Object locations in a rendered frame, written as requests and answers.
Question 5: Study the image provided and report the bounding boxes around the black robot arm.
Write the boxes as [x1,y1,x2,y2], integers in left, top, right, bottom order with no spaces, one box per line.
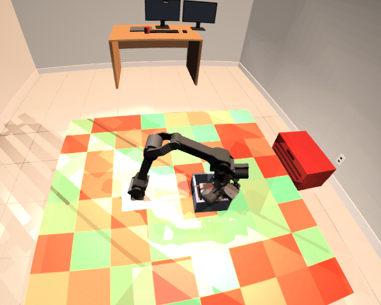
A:
[127,132,249,201]

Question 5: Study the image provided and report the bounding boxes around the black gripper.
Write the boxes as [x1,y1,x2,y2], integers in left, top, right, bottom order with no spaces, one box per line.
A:
[201,175,239,205]

